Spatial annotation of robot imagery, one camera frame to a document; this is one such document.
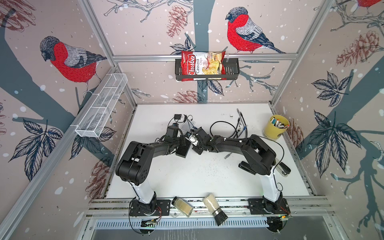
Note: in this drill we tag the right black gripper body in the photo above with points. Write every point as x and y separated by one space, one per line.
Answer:
198 148

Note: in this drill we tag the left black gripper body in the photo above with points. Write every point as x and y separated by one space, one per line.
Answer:
179 141

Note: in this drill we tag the black network switch box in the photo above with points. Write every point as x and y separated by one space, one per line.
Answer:
182 151

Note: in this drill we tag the black power adapter with cable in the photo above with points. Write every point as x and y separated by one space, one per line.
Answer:
180 119

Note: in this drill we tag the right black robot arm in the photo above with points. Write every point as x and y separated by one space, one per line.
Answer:
260 160

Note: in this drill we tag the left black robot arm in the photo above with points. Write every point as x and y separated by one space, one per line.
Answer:
134 166

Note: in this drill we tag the black stapler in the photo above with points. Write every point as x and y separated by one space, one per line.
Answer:
246 167

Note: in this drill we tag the glass spice jar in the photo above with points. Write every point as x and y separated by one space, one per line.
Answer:
182 206

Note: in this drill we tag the yellow cup with pens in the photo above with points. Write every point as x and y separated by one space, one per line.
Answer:
276 126

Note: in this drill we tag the red cassava chips bag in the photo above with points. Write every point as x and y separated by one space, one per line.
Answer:
202 63

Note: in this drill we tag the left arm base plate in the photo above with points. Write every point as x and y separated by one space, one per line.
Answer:
154 208

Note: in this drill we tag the black wall basket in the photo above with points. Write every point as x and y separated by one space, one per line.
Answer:
231 67

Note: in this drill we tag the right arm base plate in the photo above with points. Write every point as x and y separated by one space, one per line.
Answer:
260 206

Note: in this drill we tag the white wire mesh shelf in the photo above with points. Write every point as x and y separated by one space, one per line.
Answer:
99 112

